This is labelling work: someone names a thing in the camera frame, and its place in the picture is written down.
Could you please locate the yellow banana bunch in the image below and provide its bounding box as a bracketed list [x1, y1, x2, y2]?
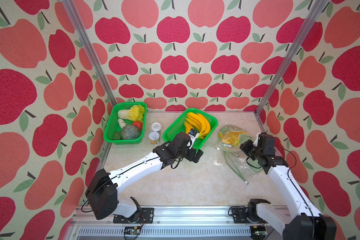
[185, 112, 211, 139]

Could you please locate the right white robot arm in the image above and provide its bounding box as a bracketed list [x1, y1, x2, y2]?
[240, 135, 337, 240]

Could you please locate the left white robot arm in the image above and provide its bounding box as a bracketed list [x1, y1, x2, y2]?
[85, 129, 204, 223]

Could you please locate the pull-tab tin can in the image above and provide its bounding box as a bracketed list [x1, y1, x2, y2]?
[149, 131, 161, 145]

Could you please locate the empty green plastic basket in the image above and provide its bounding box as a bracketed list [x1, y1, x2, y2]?
[162, 108, 218, 150]

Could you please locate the white lidded cup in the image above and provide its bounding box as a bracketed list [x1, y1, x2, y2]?
[151, 122, 162, 133]

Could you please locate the red tomato toy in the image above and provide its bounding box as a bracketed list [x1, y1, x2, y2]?
[133, 121, 143, 131]

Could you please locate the green netted melon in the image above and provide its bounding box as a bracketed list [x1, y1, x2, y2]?
[121, 125, 141, 140]

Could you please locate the green basket with vegetables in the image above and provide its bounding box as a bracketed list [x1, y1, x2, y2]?
[104, 102, 148, 145]

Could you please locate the napa cabbage toy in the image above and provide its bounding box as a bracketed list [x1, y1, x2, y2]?
[118, 105, 145, 122]

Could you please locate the green pepper toy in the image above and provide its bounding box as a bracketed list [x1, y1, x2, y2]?
[113, 131, 122, 141]

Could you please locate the white mushroom toy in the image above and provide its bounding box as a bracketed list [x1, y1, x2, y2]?
[118, 119, 127, 130]

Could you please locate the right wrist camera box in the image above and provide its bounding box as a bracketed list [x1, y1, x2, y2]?
[257, 132, 276, 156]

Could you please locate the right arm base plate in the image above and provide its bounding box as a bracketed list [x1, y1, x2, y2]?
[228, 206, 259, 224]

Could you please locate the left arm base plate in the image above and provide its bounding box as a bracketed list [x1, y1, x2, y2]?
[113, 208, 155, 224]

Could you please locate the front aluminium rail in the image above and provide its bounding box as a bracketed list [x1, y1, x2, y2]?
[62, 206, 290, 240]

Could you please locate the right aluminium frame post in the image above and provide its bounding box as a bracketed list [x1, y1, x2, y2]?
[255, 0, 329, 119]

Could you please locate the aluminium frame post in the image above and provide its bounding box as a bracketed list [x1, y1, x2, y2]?
[255, 0, 329, 119]
[62, 0, 117, 106]

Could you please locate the left aluminium frame post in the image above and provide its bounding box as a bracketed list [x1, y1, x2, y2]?
[62, 0, 117, 106]

